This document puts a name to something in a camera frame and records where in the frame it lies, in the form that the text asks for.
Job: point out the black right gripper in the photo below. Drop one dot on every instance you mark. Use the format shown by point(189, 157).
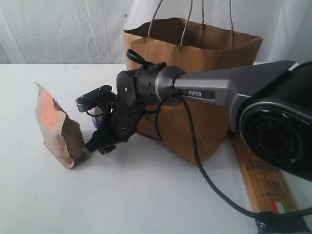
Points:
point(118, 129)

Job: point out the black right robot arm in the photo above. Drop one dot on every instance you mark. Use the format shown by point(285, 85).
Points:
point(270, 105)

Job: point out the brown paper shopping bag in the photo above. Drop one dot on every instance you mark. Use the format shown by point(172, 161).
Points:
point(193, 46)

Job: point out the small white blue carton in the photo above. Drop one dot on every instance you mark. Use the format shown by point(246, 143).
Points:
point(96, 120)

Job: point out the kraft pouch with orange label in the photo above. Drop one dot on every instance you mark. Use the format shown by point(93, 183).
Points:
point(62, 135)

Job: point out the spaghetti packet dark blue ends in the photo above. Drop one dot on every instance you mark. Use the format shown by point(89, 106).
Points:
point(268, 192)

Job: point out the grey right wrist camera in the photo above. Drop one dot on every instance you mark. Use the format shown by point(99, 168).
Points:
point(101, 97)

